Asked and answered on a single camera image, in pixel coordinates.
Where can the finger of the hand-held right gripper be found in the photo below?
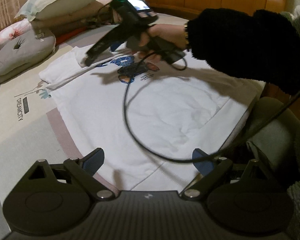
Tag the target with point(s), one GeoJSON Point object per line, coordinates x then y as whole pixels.
{"type": "Point", "coordinates": [102, 46]}

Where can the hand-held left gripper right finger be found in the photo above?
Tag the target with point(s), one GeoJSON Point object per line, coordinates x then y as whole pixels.
{"type": "Point", "coordinates": [202, 160]}

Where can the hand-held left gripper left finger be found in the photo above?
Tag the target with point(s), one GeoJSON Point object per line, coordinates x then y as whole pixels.
{"type": "Point", "coordinates": [95, 159]}

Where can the white printed shirt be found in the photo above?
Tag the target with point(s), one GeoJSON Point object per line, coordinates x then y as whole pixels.
{"type": "Point", "coordinates": [152, 110]}

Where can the person's right forearm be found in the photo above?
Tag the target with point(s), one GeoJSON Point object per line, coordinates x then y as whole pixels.
{"type": "Point", "coordinates": [240, 47]}

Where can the person's right hand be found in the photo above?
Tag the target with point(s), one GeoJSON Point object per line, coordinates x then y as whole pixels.
{"type": "Point", "coordinates": [165, 37]}

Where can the red cloth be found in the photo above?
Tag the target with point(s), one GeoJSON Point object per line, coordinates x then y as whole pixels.
{"type": "Point", "coordinates": [70, 36]}

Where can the cream green pillow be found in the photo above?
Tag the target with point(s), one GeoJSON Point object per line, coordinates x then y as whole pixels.
{"type": "Point", "coordinates": [70, 21]}

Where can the grey round cushion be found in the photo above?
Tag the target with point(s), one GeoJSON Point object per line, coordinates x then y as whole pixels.
{"type": "Point", "coordinates": [22, 52]}

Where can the pink floral quilt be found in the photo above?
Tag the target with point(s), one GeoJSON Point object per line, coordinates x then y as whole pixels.
{"type": "Point", "coordinates": [5, 35]}

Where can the patterned orange curtain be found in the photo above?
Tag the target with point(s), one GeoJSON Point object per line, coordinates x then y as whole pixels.
{"type": "Point", "coordinates": [5, 5]}

